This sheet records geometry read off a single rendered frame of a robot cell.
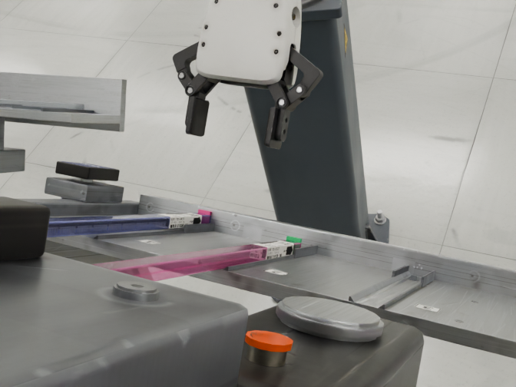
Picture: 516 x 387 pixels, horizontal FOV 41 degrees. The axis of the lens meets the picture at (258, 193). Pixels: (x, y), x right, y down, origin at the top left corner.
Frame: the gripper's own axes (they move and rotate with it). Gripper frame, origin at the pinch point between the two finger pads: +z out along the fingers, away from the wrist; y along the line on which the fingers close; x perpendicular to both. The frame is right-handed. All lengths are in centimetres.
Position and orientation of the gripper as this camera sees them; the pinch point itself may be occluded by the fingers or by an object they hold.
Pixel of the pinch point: (233, 132)
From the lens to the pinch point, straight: 72.2
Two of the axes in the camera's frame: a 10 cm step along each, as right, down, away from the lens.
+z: -1.7, 9.8, 0.5
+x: -4.0, -0.2, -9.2
